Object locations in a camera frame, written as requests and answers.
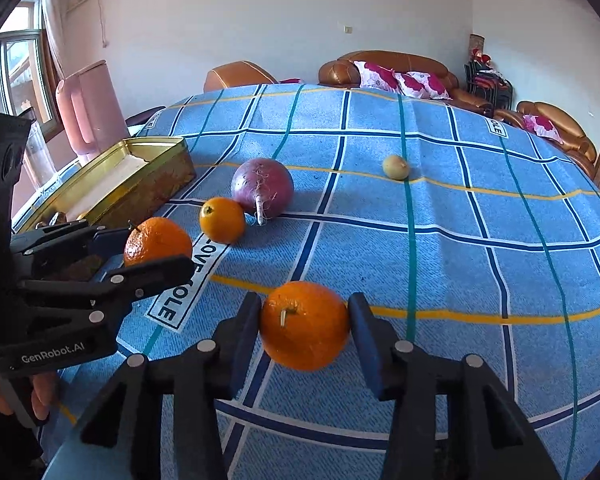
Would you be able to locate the pink curtain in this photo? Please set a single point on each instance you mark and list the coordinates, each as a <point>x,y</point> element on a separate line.
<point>55,25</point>

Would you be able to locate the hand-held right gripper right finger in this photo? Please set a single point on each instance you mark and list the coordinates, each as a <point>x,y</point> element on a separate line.
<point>365,340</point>

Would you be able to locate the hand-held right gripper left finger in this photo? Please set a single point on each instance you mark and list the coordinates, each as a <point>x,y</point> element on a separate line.
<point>252,320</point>

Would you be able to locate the gold tin box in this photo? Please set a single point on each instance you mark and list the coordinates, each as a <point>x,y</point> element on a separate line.
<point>130,170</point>

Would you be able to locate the brown leather three-seat sofa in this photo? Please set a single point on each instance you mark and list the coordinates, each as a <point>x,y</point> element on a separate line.
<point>340,70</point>

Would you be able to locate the glass bottle with metal lid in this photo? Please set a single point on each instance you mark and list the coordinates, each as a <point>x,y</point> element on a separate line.
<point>37,155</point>

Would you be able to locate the rounded brown leather armchair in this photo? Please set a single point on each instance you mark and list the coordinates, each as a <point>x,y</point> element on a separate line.
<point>240,76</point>

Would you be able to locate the pink electric kettle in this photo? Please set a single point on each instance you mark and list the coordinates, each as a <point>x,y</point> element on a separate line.
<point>87,105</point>

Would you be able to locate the red plush decoration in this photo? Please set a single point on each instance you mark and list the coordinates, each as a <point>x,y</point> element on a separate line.
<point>480,55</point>

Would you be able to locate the small smooth orange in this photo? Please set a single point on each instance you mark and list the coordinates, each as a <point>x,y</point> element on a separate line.
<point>222,220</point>

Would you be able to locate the blue plaid tablecloth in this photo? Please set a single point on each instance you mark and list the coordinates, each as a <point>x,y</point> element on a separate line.
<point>430,260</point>

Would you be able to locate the purple radish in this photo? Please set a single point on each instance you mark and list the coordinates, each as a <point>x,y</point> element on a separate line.
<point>262,185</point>

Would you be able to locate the tall brown vase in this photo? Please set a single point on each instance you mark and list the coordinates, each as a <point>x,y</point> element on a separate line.
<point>476,40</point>

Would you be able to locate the stacked dark chairs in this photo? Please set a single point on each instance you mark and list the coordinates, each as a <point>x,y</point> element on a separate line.
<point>487,82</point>

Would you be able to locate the floral pillow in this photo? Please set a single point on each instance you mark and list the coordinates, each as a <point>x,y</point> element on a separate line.
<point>542,127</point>
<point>290,81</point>
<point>437,87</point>
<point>411,85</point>
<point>377,77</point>

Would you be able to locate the person's left hand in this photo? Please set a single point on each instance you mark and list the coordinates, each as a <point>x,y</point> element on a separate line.
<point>44,395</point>

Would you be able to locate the window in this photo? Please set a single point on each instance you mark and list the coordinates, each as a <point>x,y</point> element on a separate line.
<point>20,70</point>

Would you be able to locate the stemmed mandarin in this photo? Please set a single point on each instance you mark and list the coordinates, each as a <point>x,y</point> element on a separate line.
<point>305,327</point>
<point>155,240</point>

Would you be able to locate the wide brown leather armchair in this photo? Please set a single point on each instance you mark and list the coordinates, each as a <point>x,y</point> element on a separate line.
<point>565,130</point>

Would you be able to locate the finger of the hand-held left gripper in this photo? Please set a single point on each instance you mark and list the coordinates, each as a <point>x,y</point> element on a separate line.
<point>107,242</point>
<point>150,272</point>

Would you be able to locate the small yellowish potato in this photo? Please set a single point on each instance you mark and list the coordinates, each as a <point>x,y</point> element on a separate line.
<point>396,166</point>

